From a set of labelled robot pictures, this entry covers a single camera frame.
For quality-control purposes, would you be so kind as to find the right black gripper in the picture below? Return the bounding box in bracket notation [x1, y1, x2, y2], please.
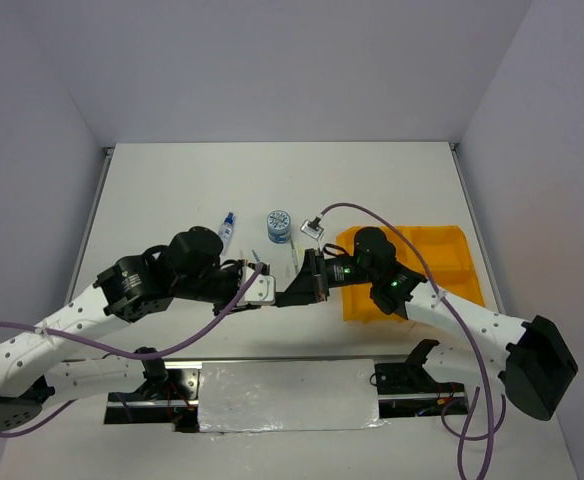
[276, 247, 376, 306]

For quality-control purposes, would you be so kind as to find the clear blue spray bottle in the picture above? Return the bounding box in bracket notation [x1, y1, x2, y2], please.
[218, 212, 235, 253]

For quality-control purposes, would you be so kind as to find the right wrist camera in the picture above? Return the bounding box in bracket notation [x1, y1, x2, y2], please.
[300, 215, 325, 240]

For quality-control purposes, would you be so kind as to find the clear blue gel pen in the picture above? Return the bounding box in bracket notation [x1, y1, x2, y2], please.
[251, 249, 266, 264]

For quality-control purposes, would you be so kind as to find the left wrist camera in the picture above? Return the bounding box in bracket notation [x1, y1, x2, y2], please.
[238, 274, 276, 307]

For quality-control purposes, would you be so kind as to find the green gel pen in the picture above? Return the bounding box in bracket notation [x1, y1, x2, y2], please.
[290, 238, 300, 275]

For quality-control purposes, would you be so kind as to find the silver foil covered plate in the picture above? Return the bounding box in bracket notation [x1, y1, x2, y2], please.
[198, 359, 382, 433]

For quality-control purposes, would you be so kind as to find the yellow divided storage tray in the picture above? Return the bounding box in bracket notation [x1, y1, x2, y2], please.
[341, 226, 485, 323]

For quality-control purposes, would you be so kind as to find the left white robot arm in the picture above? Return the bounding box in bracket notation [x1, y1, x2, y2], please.
[0, 226, 275, 438]

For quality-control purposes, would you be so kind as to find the blue lidded round jar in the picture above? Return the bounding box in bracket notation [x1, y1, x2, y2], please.
[266, 210, 292, 244]

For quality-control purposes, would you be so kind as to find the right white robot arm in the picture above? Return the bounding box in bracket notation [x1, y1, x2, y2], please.
[275, 227, 578, 421]

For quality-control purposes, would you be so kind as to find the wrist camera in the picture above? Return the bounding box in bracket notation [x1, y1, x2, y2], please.
[238, 274, 276, 307]
[300, 215, 325, 240]

